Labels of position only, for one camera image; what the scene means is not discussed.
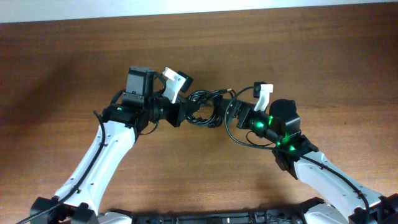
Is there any thick black USB cable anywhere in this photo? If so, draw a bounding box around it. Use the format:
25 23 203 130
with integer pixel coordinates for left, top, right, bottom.
185 87 234 128

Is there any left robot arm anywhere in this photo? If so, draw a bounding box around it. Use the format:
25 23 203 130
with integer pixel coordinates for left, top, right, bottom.
22 66 199 223

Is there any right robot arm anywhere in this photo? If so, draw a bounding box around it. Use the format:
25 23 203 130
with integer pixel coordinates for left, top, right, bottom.
224 82 397 223

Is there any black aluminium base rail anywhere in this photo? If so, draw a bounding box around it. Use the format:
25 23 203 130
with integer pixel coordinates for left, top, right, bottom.
99 195 330 224

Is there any right camera black cable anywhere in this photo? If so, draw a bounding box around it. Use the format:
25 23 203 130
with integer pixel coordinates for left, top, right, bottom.
223 86 371 224

